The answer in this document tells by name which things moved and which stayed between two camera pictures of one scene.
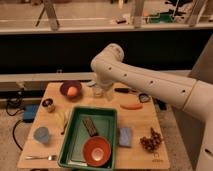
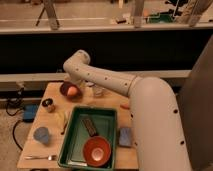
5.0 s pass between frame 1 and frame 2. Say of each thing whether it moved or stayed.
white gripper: moved
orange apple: stayed
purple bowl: stayed
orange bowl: stayed
